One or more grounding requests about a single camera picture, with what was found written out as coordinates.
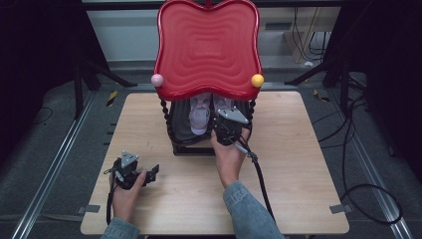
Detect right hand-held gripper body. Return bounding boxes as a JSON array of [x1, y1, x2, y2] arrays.
[[213, 107, 250, 146]]

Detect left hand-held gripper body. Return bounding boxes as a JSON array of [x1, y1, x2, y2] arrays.
[[113, 150, 147, 190]]

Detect red and black two-tier rack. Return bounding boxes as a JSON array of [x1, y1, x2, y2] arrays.
[[152, 0, 266, 157]]

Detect person's left hand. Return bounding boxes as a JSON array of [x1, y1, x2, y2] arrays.
[[109, 171, 148, 224]]

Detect person's right hand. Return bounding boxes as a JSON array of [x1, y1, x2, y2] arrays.
[[210, 126, 251, 189]]

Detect yellow and black floor tape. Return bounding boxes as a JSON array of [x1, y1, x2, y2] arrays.
[[312, 88, 332, 104], [105, 90, 119, 109]]

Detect black metal stand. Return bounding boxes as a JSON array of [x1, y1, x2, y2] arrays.
[[72, 55, 139, 121], [284, 55, 368, 118]]

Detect dark curtain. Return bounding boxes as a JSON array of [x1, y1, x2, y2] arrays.
[[327, 0, 422, 182], [0, 0, 111, 162]]

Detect left hand-held gripper cable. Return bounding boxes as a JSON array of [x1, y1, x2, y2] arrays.
[[103, 167, 117, 226]]

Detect hand-held gripper cable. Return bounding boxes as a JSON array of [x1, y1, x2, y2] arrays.
[[103, 167, 117, 226], [231, 135, 278, 223]]

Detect right hand-held gripper cable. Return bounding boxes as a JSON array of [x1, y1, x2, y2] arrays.
[[231, 135, 278, 223]]

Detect metal floor rail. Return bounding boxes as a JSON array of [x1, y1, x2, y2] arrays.
[[10, 92, 98, 239], [327, 92, 416, 239]]

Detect thin black floor cable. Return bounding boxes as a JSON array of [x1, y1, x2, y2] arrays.
[[27, 106, 55, 129]]

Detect short black floor cable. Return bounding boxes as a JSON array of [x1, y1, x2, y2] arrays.
[[312, 98, 370, 149]]

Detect grey wall vent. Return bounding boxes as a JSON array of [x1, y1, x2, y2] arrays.
[[265, 21, 294, 32]]

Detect long looped black floor cable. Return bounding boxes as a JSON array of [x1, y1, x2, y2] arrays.
[[340, 95, 404, 226]]

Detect hanging black cables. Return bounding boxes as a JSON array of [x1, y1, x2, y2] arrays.
[[293, 6, 329, 63]]

